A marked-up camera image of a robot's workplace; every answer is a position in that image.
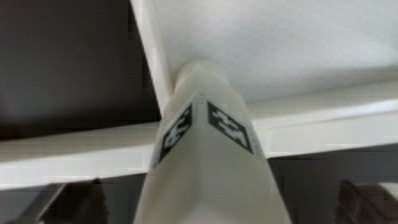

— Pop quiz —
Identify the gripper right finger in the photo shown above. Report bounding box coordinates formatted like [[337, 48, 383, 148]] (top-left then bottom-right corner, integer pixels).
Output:
[[333, 180, 398, 224]]

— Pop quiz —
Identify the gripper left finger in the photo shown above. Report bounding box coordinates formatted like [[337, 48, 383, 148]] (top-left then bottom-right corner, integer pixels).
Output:
[[10, 178, 111, 224]]

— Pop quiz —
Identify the white leg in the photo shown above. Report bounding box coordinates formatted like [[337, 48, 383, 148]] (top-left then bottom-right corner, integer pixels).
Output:
[[133, 60, 291, 224]]

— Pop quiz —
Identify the white desk top tray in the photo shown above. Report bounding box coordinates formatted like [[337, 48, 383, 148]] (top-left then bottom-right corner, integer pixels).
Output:
[[0, 0, 398, 190]]

